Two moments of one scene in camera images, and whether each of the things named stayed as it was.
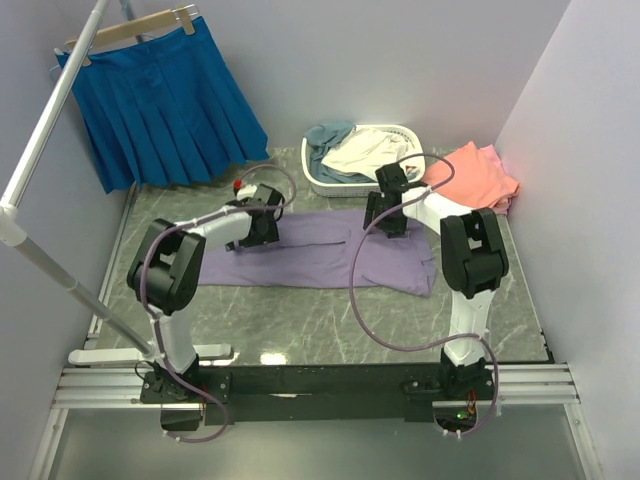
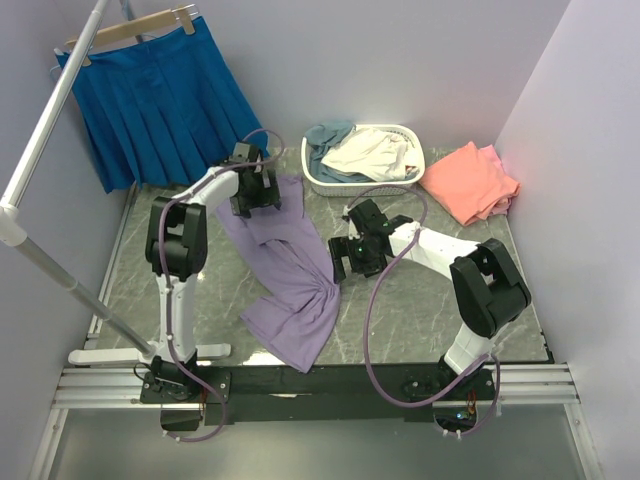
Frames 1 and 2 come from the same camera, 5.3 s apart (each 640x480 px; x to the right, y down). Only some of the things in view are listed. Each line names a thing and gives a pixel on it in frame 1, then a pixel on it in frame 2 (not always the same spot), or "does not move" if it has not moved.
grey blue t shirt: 321,139 does not move
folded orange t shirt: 477,181 does not move
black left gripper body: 252,238 → 267,189
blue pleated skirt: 165,112 does not move
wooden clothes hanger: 136,27 does not move
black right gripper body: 386,225 → 338,251
